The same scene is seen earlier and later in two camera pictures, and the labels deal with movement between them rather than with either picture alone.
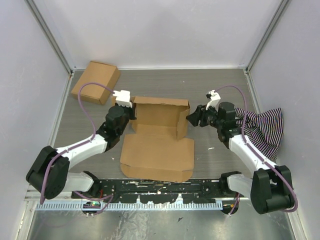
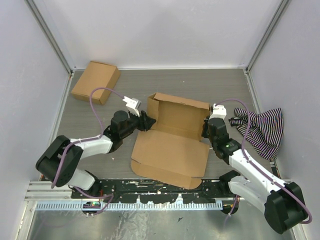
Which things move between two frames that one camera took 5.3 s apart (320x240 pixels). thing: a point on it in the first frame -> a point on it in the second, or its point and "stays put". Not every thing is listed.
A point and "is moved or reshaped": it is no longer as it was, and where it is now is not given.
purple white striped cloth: x=266 y=130 stays put
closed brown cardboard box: x=105 y=75 stays put
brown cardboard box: x=153 y=151 is moved or reshaped
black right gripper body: x=209 y=116 -> x=205 y=133
